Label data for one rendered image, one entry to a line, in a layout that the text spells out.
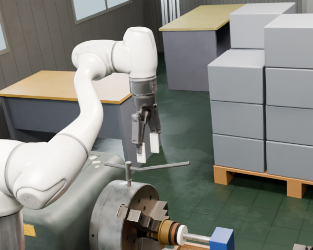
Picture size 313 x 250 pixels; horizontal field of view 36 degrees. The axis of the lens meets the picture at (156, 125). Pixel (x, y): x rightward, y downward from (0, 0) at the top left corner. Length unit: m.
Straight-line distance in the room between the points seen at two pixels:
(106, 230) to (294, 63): 2.17
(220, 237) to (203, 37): 4.55
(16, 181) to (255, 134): 2.80
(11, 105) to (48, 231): 3.35
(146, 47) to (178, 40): 4.62
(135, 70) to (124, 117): 2.63
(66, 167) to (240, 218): 2.62
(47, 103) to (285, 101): 2.19
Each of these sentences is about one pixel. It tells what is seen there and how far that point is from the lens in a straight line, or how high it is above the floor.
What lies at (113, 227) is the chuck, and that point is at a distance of 1.60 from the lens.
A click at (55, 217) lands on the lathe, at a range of 1.58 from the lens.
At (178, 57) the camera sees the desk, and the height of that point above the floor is 0.45.
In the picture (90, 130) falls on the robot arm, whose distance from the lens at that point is 1.21.
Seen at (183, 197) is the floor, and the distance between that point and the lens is 3.91.
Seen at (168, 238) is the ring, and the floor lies 1.09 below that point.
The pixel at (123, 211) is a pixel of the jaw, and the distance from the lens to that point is 1.61.
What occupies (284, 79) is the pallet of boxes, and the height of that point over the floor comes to 0.96.
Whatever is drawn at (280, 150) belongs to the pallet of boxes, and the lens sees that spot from 3.71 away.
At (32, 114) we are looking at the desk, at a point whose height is 0.51.
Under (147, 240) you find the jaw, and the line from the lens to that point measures 1.71.
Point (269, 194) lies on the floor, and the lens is 3.90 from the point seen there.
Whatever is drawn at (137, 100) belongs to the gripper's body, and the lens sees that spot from 1.54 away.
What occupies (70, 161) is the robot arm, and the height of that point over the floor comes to 1.59.
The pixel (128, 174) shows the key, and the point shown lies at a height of 1.28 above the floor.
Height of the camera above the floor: 2.07
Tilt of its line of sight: 23 degrees down
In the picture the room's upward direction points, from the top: 7 degrees counter-clockwise
